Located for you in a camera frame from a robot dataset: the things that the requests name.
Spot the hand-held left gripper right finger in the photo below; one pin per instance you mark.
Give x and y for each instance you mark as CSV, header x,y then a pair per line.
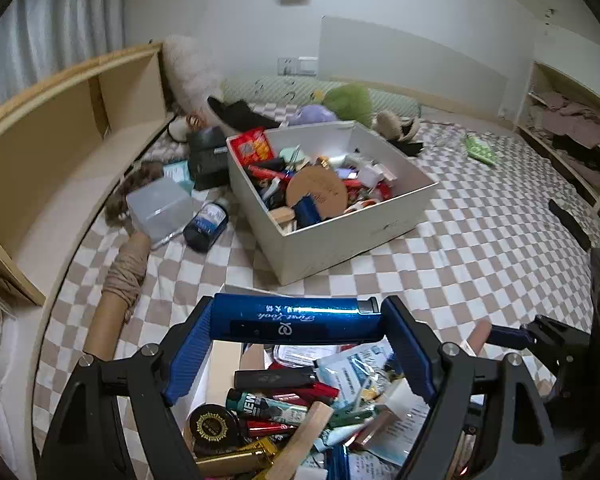
x,y
410,350

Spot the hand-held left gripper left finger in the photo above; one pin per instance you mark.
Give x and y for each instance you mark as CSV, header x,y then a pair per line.
x,y
190,355

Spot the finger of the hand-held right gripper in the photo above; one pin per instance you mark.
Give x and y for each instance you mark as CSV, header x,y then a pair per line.
x,y
505,336

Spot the shallow white cardboard tray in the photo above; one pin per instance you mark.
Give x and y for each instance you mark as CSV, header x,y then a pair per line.
x,y
202,400

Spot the shiny blue pen case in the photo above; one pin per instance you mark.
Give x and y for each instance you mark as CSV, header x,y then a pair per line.
x,y
290,317

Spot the deep white storage box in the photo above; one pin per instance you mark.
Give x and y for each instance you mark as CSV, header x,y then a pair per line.
x,y
340,240

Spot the face mask packet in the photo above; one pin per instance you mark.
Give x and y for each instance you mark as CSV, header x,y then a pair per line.
x,y
355,375

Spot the black jar with gold label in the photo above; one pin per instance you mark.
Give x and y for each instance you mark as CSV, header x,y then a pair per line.
x,y
212,427

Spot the white printed paper packet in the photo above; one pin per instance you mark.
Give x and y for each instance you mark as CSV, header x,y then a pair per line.
x,y
405,427

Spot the checked bed sheet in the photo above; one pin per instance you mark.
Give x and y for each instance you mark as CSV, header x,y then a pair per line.
x,y
480,260

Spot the cardboard tube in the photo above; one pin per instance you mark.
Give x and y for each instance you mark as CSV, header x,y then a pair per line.
x,y
110,315

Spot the green printed tube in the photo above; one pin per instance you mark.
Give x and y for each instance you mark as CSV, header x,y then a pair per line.
x,y
272,407

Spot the beige twine bundle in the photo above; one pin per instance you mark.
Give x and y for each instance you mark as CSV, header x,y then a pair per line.
x,y
127,272

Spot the clear plastic case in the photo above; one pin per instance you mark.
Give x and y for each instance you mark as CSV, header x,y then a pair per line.
x,y
300,352

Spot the red lighter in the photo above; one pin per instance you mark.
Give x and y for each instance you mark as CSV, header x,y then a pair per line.
x,y
305,391

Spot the yellow printed lighter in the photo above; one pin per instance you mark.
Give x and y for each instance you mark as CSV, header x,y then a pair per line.
x,y
240,460

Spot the black flat object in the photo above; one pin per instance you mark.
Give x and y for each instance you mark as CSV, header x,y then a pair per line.
x,y
570,225

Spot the dark blue bottle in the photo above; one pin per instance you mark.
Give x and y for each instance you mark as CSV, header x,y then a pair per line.
x,y
207,225

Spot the pale wooden block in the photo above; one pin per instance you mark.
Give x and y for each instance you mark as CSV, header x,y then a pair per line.
x,y
302,440

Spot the translucent plastic box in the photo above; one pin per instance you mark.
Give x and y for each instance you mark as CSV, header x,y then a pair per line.
x,y
160,207

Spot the brown furry bundle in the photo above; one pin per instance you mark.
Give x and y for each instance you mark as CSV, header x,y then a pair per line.
x,y
135,185

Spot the teal packet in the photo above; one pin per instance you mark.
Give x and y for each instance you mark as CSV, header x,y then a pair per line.
x,y
180,172

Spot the green patterned packet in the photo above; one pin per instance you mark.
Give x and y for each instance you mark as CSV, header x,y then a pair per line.
x,y
480,147

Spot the black pouch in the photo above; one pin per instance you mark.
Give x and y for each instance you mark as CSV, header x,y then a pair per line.
x,y
207,157

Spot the pile of clothes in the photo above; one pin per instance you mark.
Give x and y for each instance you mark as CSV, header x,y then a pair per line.
x,y
575,125

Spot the red snack packet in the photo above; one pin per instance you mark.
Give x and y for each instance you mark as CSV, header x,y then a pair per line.
x,y
252,145

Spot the beige plush toy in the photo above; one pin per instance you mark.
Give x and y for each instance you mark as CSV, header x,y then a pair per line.
x,y
397,127

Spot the long wooden shelf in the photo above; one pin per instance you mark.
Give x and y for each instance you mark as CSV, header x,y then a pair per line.
x,y
55,160

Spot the black cloth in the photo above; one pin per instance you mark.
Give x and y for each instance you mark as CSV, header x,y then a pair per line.
x,y
240,115

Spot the wooden open cabinet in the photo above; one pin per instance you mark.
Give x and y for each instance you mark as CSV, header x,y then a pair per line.
x,y
540,90

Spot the green plush toy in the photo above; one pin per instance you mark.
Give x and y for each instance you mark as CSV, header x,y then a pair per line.
x,y
350,102

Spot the purple plush toy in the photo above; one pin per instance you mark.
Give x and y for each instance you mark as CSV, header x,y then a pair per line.
x,y
312,114

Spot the green dotted bolster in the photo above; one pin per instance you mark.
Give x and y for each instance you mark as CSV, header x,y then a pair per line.
x,y
270,91

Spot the white fluffy plush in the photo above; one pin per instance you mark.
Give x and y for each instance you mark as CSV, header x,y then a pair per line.
x,y
192,70

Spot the white headboard panel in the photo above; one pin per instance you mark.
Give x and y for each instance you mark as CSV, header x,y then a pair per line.
x,y
415,55

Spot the grey curtain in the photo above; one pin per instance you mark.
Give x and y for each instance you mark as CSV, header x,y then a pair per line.
x,y
55,35

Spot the wall socket plate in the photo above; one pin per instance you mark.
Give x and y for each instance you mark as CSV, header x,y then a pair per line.
x,y
298,66

